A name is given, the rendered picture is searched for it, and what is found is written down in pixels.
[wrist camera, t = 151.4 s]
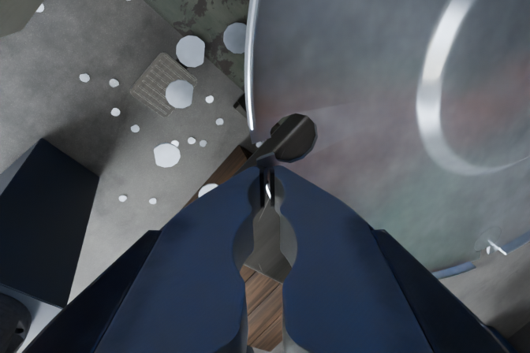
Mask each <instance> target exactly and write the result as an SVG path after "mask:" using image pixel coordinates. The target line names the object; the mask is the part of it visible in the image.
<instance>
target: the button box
mask: <svg viewBox="0 0 530 353"><path fill-rule="evenodd" d="M43 1H44V0H0V38H2V37H5V36H7V35H11V34H13V33H16V32H19V31H21V30H22V29H23V28H24V26H25V25H26V24H27V23H28V22H29V20H30V19H31V18H32V16H33V15H34V13H35V12H36V10H37V9H38V8H39V7H40V6H41V4H42V3H43Z"/></svg>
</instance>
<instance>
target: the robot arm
mask: <svg viewBox="0 0 530 353"><path fill-rule="evenodd" d="M269 170H270V193H271V208H275V211H276V212H277V213H278V214H279V216H280V250H281V252H282V253H283V255H284V256H285V257H286V259H287V260H288V262H289V264H290V265H291V267H292V269H291V270H290V272H289V274H288V276H287V277H286V279H285V280H284V282H283V286H282V339H283V351H284V353H510V352H509V351H508V350H507V349H506V347H505V346H504V345H503V344H502V342H501V341H500V340H499V339H498V338H497V337H496V336H495V335H494V333H493V332H492V331H491V330H489V328H488V327H486V325H485V324H484V323H482V321H481V320H480V319H479V318H478V317H477V316H476V315H475V314H474V313H473V312H471V311H470V309H469V308H467V306H466V305H464V304H463V302H462V301H460V300H459V298H457V297H456V296H455V295H454V294H453V293H452V292H451V291H450V290H449V289H448V288H447V287H446V286H445V285H443V284H442V283H441V282H440V281H439V280H438V279H437V278H436V277H435V276H434V275H433V274H432V273H430V272H429V271H428V270H427V269H426V268H425V267H424V266H423V265H422V264H421V263H420V262H419V261H418V260H416V259H415V258H414V257H413V256H412V255H411V254H410V253H409V252H408V251H407V250H406V249H405V248H404V247H403V246H402V245H400V244H399V242H397V241H396V239H395V238H393V237H392V235H391V234H389V233H388V232H387V231H386V230H385V229H377V230H374V229H373V228H372V227H371V226H370V225H369V224H368V223H367V222H366V221H365V220H364V219H363V218H362V217H361V216H360V215H359V214H358V213H357V212H356V211H355V210H353V209H352V208H351V207H350V206H348V205H347V204H345V203H344V202H342V201H341V200H340V199H338V198H336V197H335V196H333V195H332V194H330V193H328V192H327V191H324V190H323V189H322V188H319V187H318V186H316V185H314V184H313V183H311V182H310V181H308V180H305V179H304V178H303V177H301V176H299V175H297V174H296V173H294V172H292V171H291V170H289V169H287V168H286V167H284V166H282V165H275V166H274V167H269ZM266 190H267V167H263V166H261V165H254V166H252V167H249V168H247V169H246V170H244V171H242V172H241V173H238V174H237V175H236V176H234V177H232V178H230V179H228V180H227V181H225V182H224V183H222V184H220V185H219V186H217V187H216V188H213V189H211V190H210V191H208V192H207V193H205V194H203V195H201V196H200V197H199V198H198V199H196V200H194V201H193V202H191V203H190V204H188V205H187V206H186V207H185V208H184V209H182V210H181V211H180V212H178V213H177V214H176V215H175V216H174V217H172V218H171V219H170V220H169V221H168V222H167V223H166V224H165V225H164V226H163V227H162V228H161V229H160V230H148V231H147V232H146V233H145V234H143V235H142V236H141V237H140V238H139V239H138V240H137V241H136V242H135V243H134V244H133V245H132V246H131V247H130V248H129V249H128V250H127V251H126V252H124V253H123V254H122V255H121V256H120V257H119V258H118V259H117V260H116V261H115V262H113V263H112V264H111V265H110V266H109V267H108V268H107V269H106V270H104V271H103V272H102V273H101V274H100V275H99V276H98V277H97V278H96V279H95V280H93V281H92V282H91V283H90V284H89V285H88V286H87V287H86V288H85V289H84V290H83V291H82V292H81V293H80V294H79V295H78V296H77V297H76V298H74V299H73V300H72V301H71V302H70V303H69V304H68V305H67V306H66V307H65V308H63V309H62V310H61V311H60V312H59V313H58V314H57V315H56V316H55V317H54V318H53V319H52V320H51V321H50V322H49V323H48V324H47V325H46V326H45V327H44V328H43V329H42V330H41V331H40V332H39V334H38V335H37V336H36V337H35V338H34V339H33V340H32V341H31V343H30V344H29V345H28V346H27V347H26V348H25V349H24V350H23V351H22V352H21V353H246V350H247V342H248V314H247V303H246V293H245V283H244V279H243V278H242V276H241V275H240V271H241V267H242V266H243V264H244V262H245V261H246V259H247V258H248V256H249V255H250V254H251V253H252V252H253V250H254V239H253V223H252V221H253V219H254V217H255V216H256V215H257V214H258V213H259V211H260V208H265V199H266ZM31 323H32V319H31V315H30V313H29V311H28V309H27V307H26V306H25V305H24V304H23V303H21V302H20V301H18V300H17V299H14V298H13V297H11V296H8V295H5V294H2V293H0V353H17V351H18V350H19V349H20V347H21V346H22V344H23V343H24V341H25V339H26V337H27V335H28V331H29V329H30V326H31Z"/></svg>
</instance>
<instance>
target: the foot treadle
mask: <svg viewBox="0 0 530 353"><path fill-rule="evenodd" d="M187 69H188V67H187V66H186V65H184V64H182V63H181V62H180V61H179V59H178V58H177V59H176V60H174V59H173V58H172V57H171V56H170V55H168V53H166V52H162V53H160V54H159V55H158V56H157V58H156V59H155V60H154V61H153V62H152V63H151V64H150V65H149V66H148V68H147V69H146V70H145V71H144V73H143V74H142V75H141V76H140V78H139V79H138V80H137V81H136V82H135V83H134V85H132V87H131V88H130V93H131V95H132V96H133V97H135V98H136V99H138V100H139V101H141V102H142V103H143V104H144V105H146V106H147V107H149V108H150V109H152V110H153V111H155V112H156V113H157V114H158V115H160V116H161V117H168V116H169V115H170V114H171V113H172V112H173V111H174V110H175V109H176V108H175V107H174V106H172V105H170V104H169V103H168V101H167V99H166V88H167V87H168V86H169V84H170V83H171V82H173V81H175V80H186V81H188V82H189V83H190V84H191V85H192V86H193V87H195V86H196V84H197V79H196V78H195V77H194V75H192V74H191V73H190V72H189V71H188V70H187Z"/></svg>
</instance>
